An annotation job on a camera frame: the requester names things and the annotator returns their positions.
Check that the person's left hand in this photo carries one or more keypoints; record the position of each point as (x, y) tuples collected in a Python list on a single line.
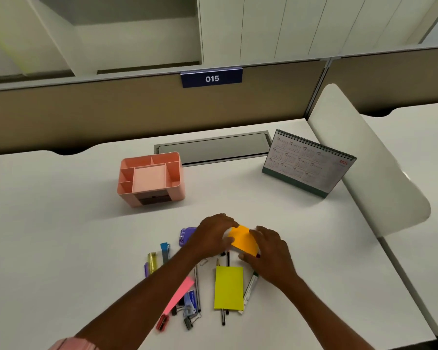
[(211, 235)]

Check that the person's right hand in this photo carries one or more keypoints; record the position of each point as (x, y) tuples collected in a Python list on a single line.
[(273, 262)]

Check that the purple hole punch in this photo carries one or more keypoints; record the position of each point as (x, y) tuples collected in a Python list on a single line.
[(186, 235)]

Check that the black pencil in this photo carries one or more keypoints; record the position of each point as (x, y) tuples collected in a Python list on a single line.
[(227, 259)]

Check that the orange sticky note pad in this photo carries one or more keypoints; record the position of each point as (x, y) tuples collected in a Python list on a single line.
[(242, 238)]

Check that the green capped white marker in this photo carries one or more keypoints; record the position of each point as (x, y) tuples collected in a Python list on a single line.
[(249, 291)]

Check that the grey lead case blue cap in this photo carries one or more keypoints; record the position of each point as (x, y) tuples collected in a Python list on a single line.
[(165, 251)]

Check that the yellow sticky note pad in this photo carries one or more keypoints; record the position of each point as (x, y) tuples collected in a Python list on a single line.
[(229, 287)]

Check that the yellow transparent lead case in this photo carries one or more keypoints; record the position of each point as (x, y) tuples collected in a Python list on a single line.
[(152, 262)]

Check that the blue staple box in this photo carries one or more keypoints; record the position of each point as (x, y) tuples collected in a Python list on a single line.
[(190, 300)]

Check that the pink sticky note pad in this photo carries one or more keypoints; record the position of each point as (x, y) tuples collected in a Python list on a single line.
[(177, 295)]

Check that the black binder clip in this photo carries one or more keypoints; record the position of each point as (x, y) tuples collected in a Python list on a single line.
[(181, 301), (188, 322), (173, 310)]

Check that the purple gel pen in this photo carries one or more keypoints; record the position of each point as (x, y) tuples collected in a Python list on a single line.
[(146, 269)]

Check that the pink desk organizer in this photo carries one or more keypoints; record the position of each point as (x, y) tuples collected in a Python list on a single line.
[(151, 180)]

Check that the red pencil sharpener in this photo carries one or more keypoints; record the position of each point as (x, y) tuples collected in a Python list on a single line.
[(162, 322)]

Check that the green spiral desk calendar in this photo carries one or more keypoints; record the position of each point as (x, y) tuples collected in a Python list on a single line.
[(303, 164)]

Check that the person's left forearm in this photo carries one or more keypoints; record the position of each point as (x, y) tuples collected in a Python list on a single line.
[(138, 306)]

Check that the person's right forearm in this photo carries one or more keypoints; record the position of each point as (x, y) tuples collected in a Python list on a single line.
[(321, 317)]

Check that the white side divider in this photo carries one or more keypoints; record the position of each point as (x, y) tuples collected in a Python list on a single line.
[(368, 160)]

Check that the blue number sign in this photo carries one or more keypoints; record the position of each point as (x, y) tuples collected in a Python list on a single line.
[(193, 79)]

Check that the beige partition panel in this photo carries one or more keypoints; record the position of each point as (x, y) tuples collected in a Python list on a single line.
[(95, 112), (387, 80)]

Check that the pink plaid sleeve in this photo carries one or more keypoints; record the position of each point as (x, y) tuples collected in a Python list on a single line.
[(76, 344)]

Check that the white open shelf unit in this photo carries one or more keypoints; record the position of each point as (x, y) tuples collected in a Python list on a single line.
[(131, 43)]

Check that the white panelled cabinet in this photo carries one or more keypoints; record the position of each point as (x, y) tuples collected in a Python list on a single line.
[(295, 25)]

